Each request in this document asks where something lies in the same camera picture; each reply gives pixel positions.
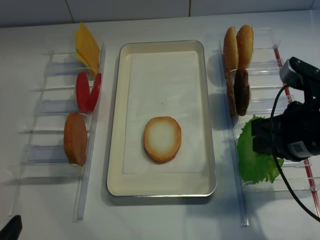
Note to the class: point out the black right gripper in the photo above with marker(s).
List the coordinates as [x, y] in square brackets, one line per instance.
[297, 133]

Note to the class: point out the green lettuce leaf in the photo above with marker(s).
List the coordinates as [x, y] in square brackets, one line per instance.
[254, 167]

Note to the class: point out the right dark meat patty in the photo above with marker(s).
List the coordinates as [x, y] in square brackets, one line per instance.
[242, 91]

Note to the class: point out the left brown meat patty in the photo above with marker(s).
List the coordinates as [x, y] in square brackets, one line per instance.
[230, 93]

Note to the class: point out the toasted bread slice on tray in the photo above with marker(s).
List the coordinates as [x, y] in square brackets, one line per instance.
[162, 139]

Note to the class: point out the right red tomato slice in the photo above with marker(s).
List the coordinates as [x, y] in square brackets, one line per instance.
[94, 95]

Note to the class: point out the red tomato slice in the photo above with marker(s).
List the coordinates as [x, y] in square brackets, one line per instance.
[82, 92]
[94, 95]

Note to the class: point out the left red tomato slice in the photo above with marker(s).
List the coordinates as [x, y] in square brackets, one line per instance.
[82, 92]

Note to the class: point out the front yellow cheese slice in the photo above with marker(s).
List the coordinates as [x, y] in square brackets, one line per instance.
[88, 48]

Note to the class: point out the yellow cheese slice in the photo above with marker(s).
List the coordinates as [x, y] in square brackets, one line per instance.
[78, 55]
[88, 48]

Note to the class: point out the rear yellow cheese slice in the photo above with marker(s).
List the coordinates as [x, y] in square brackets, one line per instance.
[78, 55]

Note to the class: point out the right clear acrylic rack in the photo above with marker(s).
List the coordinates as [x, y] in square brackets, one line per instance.
[263, 72]

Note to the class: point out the clear acrylic rack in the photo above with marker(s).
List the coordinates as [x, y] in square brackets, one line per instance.
[43, 159]
[263, 72]

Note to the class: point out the white metal tray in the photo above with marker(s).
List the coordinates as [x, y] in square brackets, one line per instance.
[157, 185]

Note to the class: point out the left sesame bun half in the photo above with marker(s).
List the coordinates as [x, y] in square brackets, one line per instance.
[230, 49]

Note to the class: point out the sesame bun half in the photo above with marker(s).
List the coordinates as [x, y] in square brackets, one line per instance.
[245, 45]
[230, 49]

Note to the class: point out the right sesame bun half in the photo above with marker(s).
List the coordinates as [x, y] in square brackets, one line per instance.
[245, 45]

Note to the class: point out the white paper liner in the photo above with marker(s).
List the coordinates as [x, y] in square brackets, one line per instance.
[165, 85]

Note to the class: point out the brown bun slice in left rack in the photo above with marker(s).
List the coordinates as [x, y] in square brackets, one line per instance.
[75, 139]

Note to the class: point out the left clear acrylic rack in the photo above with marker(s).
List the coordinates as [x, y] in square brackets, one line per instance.
[43, 159]

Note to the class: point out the black object at corner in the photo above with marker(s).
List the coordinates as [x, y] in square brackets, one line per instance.
[12, 229]

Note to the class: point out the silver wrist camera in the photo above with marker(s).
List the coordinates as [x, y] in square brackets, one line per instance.
[299, 75]

